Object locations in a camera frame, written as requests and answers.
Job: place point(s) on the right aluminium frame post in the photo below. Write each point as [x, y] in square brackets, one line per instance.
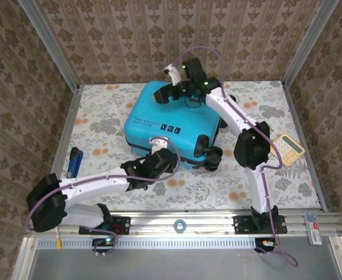
[308, 43]

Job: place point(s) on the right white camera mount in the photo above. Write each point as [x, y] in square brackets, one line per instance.
[174, 75]

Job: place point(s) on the left green-lit circuit board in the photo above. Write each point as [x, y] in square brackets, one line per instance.
[105, 242]

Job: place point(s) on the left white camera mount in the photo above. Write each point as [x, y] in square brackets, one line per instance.
[158, 143]

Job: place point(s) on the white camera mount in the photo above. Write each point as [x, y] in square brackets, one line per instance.
[174, 75]
[158, 143]

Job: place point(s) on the yellow calculator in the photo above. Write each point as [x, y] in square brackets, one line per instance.
[289, 150]

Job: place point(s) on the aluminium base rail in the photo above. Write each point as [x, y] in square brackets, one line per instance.
[159, 223]

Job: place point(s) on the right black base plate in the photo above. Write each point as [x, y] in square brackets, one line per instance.
[242, 224]

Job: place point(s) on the left aluminium frame post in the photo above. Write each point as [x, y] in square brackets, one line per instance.
[51, 43]

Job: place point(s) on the thin stick with yellow tip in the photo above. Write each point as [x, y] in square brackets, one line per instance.
[58, 242]

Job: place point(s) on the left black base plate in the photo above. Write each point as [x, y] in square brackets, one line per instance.
[121, 224]

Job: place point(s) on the blue tape roll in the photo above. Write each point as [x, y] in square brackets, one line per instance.
[179, 226]

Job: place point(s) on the blue stapler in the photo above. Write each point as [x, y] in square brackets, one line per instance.
[74, 163]

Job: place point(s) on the right circuit board with connector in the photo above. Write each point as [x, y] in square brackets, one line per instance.
[265, 243]

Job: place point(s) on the blue hard-shell suitcase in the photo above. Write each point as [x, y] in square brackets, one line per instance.
[174, 116]

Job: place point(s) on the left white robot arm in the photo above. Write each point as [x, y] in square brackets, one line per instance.
[95, 185]

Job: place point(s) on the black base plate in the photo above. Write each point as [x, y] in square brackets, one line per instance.
[242, 224]
[121, 224]

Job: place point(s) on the aluminium frame post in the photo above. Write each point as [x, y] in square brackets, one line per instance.
[308, 43]
[51, 43]

